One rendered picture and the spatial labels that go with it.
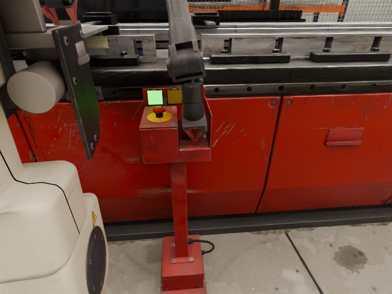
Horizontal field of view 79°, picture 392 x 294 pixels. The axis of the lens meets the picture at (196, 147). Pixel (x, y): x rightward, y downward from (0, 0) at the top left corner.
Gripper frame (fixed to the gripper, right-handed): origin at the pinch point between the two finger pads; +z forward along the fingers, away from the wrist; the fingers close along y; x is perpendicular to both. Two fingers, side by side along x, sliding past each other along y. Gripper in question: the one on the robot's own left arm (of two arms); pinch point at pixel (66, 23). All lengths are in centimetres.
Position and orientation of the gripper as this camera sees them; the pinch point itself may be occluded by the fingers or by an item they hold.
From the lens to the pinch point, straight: 94.4
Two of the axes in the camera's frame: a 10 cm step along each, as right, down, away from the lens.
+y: -10.0, 0.4, -0.6
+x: 0.6, 8.5, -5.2
